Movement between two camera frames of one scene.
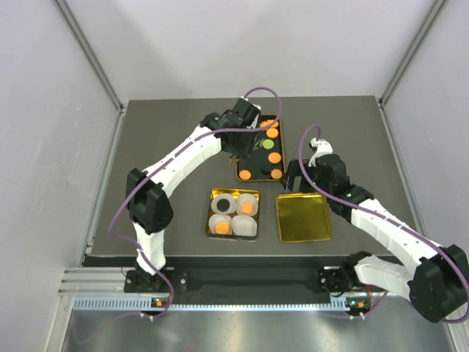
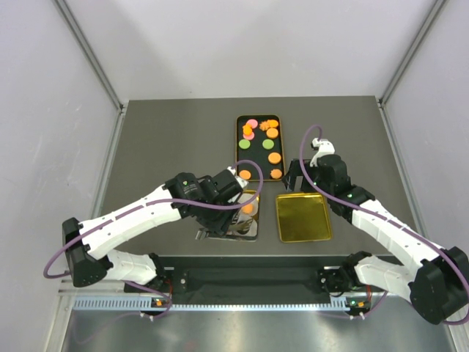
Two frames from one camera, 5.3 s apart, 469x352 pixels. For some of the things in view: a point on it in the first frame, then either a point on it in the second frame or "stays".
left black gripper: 245,151 -> 220,226
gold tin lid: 303,217 stays
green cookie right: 268,144 stays
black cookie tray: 266,162 stays
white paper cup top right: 247,204 stays
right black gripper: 295,170 stays
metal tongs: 234,159 -> 202,235
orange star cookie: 247,207 stays
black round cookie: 265,169 -> 242,229
